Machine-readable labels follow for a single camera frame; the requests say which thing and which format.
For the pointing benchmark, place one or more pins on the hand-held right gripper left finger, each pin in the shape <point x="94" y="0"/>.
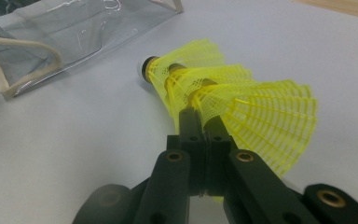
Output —
<point x="191" y="130"/>

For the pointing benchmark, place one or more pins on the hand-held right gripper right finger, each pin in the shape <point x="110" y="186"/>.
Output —
<point x="217" y="137"/>

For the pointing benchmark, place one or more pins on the yellow shuttlecock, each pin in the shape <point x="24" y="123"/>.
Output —
<point x="192" y="54"/>
<point x="227" y="76"/>
<point x="270" y="118"/>

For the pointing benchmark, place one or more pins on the clear plastic bag beige trim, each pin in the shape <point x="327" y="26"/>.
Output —
<point x="59" y="37"/>

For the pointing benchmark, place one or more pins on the white table cover board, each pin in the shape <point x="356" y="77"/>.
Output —
<point x="74" y="140"/>

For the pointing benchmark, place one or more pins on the wooden table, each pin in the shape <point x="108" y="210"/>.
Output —
<point x="345" y="7"/>

